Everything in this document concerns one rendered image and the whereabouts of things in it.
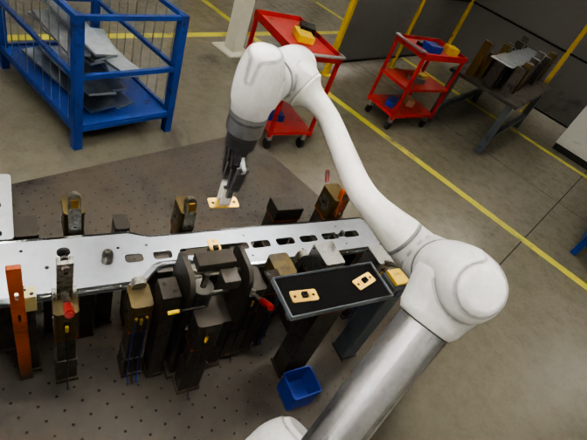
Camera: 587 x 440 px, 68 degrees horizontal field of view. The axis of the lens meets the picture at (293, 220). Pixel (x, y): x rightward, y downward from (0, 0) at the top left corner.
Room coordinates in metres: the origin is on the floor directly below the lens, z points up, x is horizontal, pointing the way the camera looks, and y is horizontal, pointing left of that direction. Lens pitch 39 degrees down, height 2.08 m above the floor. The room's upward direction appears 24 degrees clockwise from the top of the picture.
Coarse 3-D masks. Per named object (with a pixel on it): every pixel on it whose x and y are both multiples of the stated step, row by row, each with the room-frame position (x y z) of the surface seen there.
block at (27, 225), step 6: (18, 216) 0.83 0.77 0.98; (24, 216) 0.84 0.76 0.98; (30, 216) 0.85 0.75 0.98; (36, 216) 0.86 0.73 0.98; (18, 222) 0.81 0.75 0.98; (24, 222) 0.82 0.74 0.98; (30, 222) 0.83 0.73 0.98; (36, 222) 0.84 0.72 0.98; (18, 228) 0.79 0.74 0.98; (24, 228) 0.80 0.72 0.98; (30, 228) 0.81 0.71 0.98; (36, 228) 0.82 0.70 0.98; (18, 234) 0.77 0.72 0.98; (24, 234) 0.78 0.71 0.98; (30, 234) 0.79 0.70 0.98; (36, 234) 0.80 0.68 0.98
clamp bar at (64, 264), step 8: (64, 248) 0.62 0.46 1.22; (64, 256) 0.61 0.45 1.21; (72, 256) 0.61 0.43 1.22; (56, 264) 0.58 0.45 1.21; (64, 264) 0.59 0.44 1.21; (72, 264) 0.60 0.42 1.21; (56, 272) 0.58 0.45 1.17; (64, 272) 0.57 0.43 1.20; (72, 272) 0.60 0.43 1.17; (56, 280) 0.59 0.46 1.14; (64, 280) 0.59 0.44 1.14; (72, 280) 0.61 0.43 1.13; (56, 288) 0.59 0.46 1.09; (64, 288) 0.60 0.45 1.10; (72, 288) 0.61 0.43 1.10; (72, 296) 0.62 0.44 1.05
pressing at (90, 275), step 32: (288, 224) 1.30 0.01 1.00; (320, 224) 1.38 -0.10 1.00; (352, 224) 1.47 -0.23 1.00; (0, 256) 0.67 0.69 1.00; (32, 256) 0.71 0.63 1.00; (96, 256) 0.80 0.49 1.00; (192, 256) 0.95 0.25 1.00; (256, 256) 1.07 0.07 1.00; (0, 288) 0.59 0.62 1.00; (96, 288) 0.70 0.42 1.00
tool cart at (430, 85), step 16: (400, 32) 5.00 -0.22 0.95; (416, 48) 4.74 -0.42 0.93; (432, 48) 4.96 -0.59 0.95; (448, 48) 5.22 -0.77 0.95; (384, 64) 5.01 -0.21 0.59; (400, 80) 4.89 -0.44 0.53; (416, 80) 5.02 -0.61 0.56; (432, 80) 5.37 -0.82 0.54; (368, 96) 5.01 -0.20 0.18; (384, 96) 5.17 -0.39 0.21; (400, 96) 5.39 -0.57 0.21; (400, 112) 4.92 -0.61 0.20; (416, 112) 5.12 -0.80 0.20; (432, 112) 5.27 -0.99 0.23; (384, 128) 4.77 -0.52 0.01
